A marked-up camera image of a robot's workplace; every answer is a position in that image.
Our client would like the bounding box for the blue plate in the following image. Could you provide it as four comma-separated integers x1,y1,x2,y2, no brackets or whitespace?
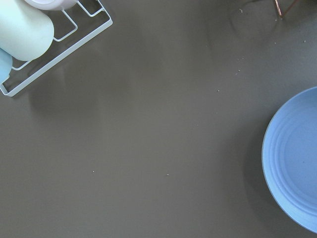
262,87,317,233

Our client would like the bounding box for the copper wire bottle rack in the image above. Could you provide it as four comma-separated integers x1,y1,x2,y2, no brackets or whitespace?
273,0,298,17

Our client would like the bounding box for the pale pink cup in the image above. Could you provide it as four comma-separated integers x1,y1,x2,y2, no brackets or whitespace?
25,0,79,10

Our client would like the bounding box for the light blue cup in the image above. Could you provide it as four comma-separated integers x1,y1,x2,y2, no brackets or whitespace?
0,49,13,84

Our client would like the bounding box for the white wire cup rack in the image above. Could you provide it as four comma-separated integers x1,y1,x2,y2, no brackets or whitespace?
0,0,112,97

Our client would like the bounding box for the pale green cup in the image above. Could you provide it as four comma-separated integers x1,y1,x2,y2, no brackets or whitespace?
0,0,54,61

